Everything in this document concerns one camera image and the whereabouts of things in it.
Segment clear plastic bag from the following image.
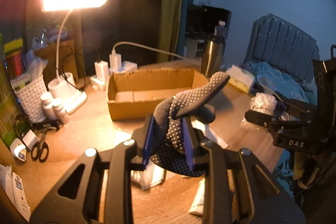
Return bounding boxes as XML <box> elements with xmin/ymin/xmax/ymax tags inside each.
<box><xmin>240</xmin><ymin>93</ymin><xmax>290</xmax><ymax>131</ymax></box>

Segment grey dotted work glove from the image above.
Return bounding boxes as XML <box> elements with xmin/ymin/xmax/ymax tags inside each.
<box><xmin>150</xmin><ymin>72</ymin><xmax>230</xmax><ymax>177</ymax></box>

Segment blue bedding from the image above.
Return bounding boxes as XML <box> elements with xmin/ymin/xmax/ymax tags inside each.
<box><xmin>243</xmin><ymin>61</ymin><xmax>317</xmax><ymax>105</ymax></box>

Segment cardboard box tray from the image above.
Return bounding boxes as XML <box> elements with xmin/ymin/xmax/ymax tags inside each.
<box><xmin>106</xmin><ymin>67</ymin><xmax>208</xmax><ymax>122</ymax></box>

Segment yellow tissue box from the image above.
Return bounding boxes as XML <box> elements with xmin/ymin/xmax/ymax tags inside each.
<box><xmin>226</xmin><ymin>65</ymin><xmax>255</xmax><ymax>94</ymax></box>

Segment white power strip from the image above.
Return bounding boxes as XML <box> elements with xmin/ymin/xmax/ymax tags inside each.
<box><xmin>89</xmin><ymin>60</ymin><xmax>138</xmax><ymax>91</ymax></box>

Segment grey padded headboard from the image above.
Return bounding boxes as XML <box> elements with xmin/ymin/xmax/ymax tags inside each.
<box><xmin>244</xmin><ymin>14</ymin><xmax>320</xmax><ymax>84</ymax></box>

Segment steel travel mug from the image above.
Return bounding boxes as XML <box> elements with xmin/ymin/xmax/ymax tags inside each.
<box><xmin>201</xmin><ymin>36</ymin><xmax>226</xmax><ymax>77</ymax></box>

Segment white desk lamp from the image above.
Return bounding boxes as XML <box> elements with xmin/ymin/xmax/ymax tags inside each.
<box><xmin>42</xmin><ymin>0</ymin><xmax>107</xmax><ymax>114</ymax></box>

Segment black scissors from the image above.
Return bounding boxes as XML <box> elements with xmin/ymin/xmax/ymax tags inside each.
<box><xmin>31</xmin><ymin>132</ymin><xmax>50</xmax><ymax>162</ymax></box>

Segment white pill bottle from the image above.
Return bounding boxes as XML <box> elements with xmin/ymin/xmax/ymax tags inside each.
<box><xmin>41</xmin><ymin>92</ymin><xmax>57</xmax><ymax>120</ymax></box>

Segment black monitor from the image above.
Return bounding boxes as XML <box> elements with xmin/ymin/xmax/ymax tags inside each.
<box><xmin>186</xmin><ymin>4</ymin><xmax>232</xmax><ymax>39</ymax></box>

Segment white woven basket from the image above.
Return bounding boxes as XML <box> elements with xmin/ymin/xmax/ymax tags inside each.
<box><xmin>14</xmin><ymin>75</ymin><xmax>47</xmax><ymax>123</ymax></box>

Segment green paper cup pack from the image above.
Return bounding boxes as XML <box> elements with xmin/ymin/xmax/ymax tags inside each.
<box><xmin>0</xmin><ymin>35</ymin><xmax>22</xmax><ymax>148</ymax></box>

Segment yellow green curtain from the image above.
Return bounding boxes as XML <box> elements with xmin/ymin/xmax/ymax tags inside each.
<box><xmin>157</xmin><ymin>0</ymin><xmax>182</xmax><ymax>63</ymax></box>

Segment white charger with cable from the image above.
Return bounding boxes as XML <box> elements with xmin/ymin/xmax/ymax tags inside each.
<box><xmin>109</xmin><ymin>42</ymin><xmax>199</xmax><ymax>71</ymax></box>

